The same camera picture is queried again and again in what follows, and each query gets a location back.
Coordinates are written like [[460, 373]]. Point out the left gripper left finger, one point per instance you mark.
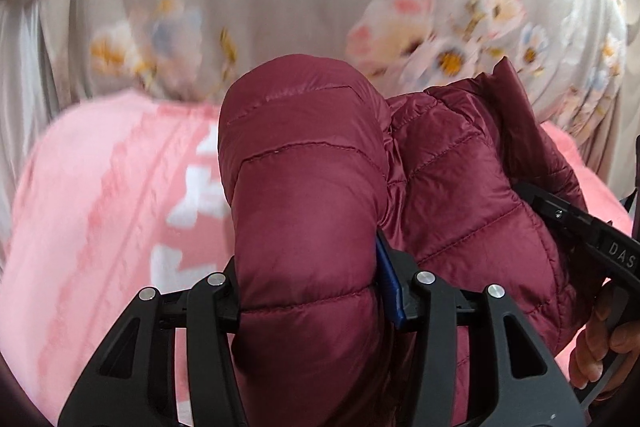
[[131, 378]]

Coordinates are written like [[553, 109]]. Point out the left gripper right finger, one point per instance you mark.
[[513, 378]]

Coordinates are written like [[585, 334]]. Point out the maroon quilted puffer jacket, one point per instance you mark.
[[315, 162]]

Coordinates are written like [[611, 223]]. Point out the person's right hand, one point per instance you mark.
[[595, 341]]

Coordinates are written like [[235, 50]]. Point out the pink plush blanket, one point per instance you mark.
[[124, 192]]

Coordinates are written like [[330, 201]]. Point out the silver satin curtain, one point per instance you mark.
[[27, 99]]

